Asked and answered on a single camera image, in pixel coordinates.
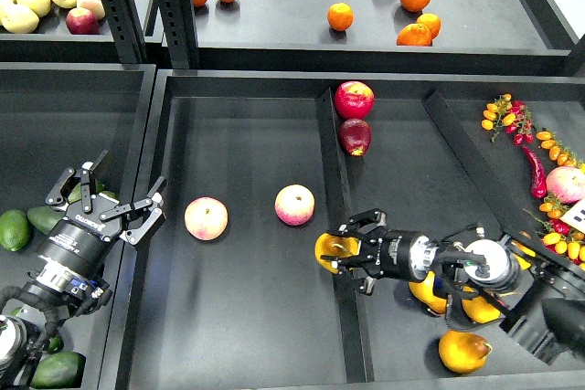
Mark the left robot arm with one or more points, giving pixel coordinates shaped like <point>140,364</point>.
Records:
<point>70,283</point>

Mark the dark avocado bottom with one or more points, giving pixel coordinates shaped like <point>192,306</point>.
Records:
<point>59,370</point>

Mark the yellow pear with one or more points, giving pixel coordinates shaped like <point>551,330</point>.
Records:
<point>525,256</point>
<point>334,246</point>
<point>463,352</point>
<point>423,291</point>
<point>479,309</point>

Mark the black perforated shelf post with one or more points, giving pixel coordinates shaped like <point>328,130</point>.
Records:
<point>178,17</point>

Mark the white label card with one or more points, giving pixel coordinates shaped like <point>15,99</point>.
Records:
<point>575,216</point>

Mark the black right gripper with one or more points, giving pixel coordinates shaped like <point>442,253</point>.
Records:
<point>394,254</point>

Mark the black shelf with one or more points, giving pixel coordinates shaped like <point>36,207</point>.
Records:
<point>52,42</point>
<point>492,37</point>

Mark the black bin tray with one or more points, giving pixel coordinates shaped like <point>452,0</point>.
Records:
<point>59,115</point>
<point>252,309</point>

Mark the cherry tomato bunch upper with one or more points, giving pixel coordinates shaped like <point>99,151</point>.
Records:
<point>509,116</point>

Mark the pink apple centre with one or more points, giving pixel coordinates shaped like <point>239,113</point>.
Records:
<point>294,205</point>

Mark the light green avocado far left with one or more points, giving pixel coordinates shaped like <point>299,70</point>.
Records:
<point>16,231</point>

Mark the cherry tomato bunch lower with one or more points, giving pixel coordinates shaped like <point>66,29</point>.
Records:
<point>556,234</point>

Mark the red apple on shelf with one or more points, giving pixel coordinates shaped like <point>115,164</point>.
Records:
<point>81,21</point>

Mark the red chili pepper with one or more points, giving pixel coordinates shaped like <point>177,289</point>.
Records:
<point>538,187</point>

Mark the orange cherry tomato bunch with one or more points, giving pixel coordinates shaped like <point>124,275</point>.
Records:
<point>558,153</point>

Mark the pale yellow apple front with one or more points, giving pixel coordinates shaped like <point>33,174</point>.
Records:
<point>19,19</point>

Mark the pink apple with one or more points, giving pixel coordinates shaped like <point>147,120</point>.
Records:
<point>294,205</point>
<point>206,218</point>

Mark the dark avocado left bin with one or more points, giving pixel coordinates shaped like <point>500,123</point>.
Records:
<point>44,218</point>

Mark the black middle bin tray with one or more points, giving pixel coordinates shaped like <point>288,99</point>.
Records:
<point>252,309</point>

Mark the black perforated left post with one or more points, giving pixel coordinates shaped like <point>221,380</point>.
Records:
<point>127,33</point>

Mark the yellow pear bottom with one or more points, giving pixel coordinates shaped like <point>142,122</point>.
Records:
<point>463,352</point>

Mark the bright red apple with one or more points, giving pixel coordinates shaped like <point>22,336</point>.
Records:
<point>354,100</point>

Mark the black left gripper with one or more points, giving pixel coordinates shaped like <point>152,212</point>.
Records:
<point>81,240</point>

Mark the black upper left shelf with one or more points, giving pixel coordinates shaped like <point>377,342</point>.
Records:
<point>52,42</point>

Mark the black bin divider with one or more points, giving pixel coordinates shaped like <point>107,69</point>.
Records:
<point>350,304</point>

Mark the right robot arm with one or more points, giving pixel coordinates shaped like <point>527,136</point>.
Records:
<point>539,296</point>

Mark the pink peach on shelf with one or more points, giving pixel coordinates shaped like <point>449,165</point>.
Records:
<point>95,6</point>

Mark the green avocado top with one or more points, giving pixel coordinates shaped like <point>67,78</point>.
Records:
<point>75,194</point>

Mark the black left bin tray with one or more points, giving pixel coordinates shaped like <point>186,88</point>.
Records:
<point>59,115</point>

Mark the dark red apple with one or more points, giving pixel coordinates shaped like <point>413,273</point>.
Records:
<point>355,137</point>

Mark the black diagonal divider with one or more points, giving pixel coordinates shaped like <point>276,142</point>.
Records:
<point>490,184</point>

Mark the dark green avocado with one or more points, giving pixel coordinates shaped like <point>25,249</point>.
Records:
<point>55,344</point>

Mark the pink apple right bin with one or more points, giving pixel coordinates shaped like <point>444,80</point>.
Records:
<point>566,184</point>

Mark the pink apple left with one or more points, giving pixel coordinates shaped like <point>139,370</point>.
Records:
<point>206,218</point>

